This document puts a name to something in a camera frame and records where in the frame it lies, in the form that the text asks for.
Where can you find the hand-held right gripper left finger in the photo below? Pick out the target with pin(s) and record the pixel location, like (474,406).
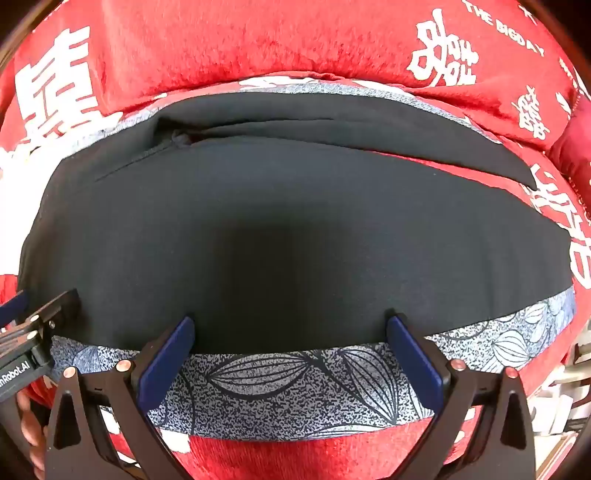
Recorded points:
(166,360)

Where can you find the black garment with patterned trim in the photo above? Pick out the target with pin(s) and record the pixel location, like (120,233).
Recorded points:
(277,383)

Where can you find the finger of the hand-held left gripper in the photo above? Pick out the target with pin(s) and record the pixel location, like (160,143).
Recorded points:
(11,307)
(55,309)

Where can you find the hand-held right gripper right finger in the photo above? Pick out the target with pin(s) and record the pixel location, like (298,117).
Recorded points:
(415,360)

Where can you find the white cluttered shelf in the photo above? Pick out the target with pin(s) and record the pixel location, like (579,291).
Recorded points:
(561,401)

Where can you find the red printed blanket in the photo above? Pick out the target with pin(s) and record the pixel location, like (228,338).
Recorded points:
(231,41)

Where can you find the person's left hand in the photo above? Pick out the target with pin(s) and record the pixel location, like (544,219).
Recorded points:
(32,429)

